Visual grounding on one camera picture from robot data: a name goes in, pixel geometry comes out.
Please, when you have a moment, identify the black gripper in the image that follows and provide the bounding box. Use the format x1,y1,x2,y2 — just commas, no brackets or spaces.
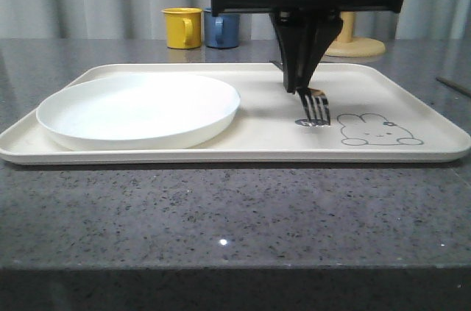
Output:
210,0,403,93

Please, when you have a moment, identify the silver metal fork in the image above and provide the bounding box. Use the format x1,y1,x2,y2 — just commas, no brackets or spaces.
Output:
297,87,331,126

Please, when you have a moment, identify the white round plate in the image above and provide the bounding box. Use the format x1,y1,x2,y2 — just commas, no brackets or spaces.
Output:
36,73,241,151

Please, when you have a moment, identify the wooden mug tree stand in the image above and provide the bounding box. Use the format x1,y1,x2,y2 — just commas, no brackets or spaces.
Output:
323,0,395,58

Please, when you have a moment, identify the blue enamel mug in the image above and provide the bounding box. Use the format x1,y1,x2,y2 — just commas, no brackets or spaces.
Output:
204,7,240,49

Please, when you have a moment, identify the cream rabbit serving tray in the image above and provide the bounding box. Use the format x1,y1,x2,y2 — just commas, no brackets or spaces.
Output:
1,63,470,165

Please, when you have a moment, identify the yellow enamel mug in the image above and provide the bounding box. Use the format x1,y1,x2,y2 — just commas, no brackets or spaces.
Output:
162,7,202,49

